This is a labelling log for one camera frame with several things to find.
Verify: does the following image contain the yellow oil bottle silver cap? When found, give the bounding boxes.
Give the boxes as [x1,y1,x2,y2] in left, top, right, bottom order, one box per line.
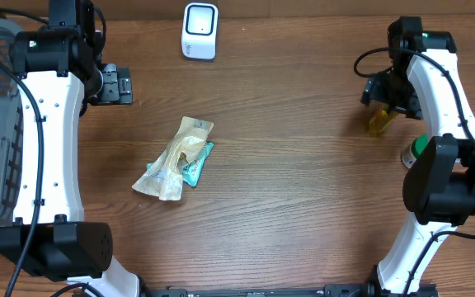
[369,104,398,136]

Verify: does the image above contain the green lid jar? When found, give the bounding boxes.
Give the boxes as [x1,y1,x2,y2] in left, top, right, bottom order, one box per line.
[400,134,428,168]

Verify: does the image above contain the brown snack package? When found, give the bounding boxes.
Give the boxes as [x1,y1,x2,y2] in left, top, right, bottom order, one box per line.
[132,116,214,201]

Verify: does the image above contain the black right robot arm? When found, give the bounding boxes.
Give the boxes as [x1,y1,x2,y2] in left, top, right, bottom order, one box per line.
[353,16,475,296]

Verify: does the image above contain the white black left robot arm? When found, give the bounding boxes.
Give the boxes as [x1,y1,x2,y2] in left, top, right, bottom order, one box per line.
[0,1,143,296]

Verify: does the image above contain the white black barcode scanner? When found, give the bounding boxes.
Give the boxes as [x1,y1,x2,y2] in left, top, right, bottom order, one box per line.
[181,2,219,60]

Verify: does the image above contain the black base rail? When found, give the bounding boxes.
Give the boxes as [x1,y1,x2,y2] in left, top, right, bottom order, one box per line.
[140,283,440,297]

